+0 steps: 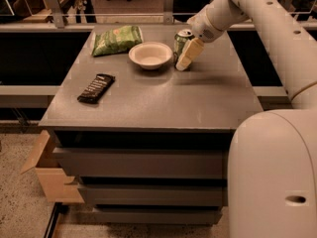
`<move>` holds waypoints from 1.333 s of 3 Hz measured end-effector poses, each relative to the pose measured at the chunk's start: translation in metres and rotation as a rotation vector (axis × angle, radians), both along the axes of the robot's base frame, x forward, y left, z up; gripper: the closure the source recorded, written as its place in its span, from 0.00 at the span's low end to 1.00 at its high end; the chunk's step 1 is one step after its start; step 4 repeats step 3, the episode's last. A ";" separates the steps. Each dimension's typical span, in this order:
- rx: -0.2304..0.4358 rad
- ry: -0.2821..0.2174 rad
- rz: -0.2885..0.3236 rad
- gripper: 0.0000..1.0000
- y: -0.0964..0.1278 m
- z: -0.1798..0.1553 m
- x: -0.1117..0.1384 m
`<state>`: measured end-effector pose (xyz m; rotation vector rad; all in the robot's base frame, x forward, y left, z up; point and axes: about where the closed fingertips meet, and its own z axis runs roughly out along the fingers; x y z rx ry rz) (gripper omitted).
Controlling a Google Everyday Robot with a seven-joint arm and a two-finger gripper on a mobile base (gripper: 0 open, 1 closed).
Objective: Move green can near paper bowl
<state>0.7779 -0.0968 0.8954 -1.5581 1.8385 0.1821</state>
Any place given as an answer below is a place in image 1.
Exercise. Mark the white paper bowl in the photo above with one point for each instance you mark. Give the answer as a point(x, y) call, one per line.
point(150, 55)

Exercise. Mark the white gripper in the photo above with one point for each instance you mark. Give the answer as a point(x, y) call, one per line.
point(202, 28)

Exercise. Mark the black chocolate bar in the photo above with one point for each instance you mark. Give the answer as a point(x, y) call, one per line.
point(97, 87)

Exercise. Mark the cardboard box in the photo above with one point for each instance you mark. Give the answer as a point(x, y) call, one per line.
point(56, 185)

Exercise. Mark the grey drawer cabinet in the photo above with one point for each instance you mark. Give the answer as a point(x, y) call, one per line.
point(154, 148)

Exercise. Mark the metal railing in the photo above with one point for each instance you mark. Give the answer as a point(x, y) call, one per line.
point(62, 13)

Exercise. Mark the green soda can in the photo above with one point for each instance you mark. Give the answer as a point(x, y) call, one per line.
point(180, 38)

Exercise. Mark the green chip bag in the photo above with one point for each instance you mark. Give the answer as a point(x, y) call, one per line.
point(117, 41)

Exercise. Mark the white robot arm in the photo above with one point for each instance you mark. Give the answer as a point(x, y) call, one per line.
point(272, 164)

